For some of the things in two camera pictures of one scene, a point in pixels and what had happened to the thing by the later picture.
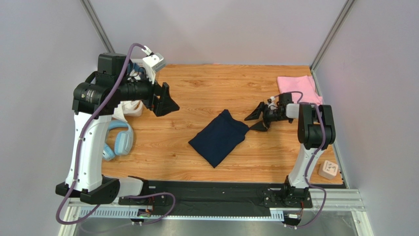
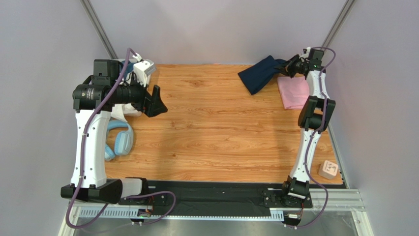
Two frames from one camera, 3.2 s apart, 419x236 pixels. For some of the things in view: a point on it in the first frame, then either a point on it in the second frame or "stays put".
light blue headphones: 124,142 stays put
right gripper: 267,115 → 293,65
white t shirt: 131,108 stays put
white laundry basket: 134,108 stays put
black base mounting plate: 212,197 stays put
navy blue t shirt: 218,137 → 258,75
